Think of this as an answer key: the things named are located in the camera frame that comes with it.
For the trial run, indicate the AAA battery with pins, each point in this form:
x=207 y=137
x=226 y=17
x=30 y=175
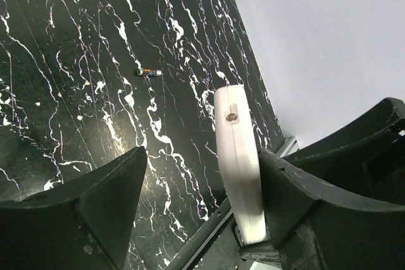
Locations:
x=149 y=72

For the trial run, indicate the white remote control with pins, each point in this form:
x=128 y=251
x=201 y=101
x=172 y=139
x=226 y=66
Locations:
x=238 y=162

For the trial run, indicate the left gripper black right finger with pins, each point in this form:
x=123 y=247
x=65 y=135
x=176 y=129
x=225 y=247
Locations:
x=339 y=203

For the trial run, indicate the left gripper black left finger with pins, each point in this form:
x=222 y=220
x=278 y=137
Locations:
x=85 y=223

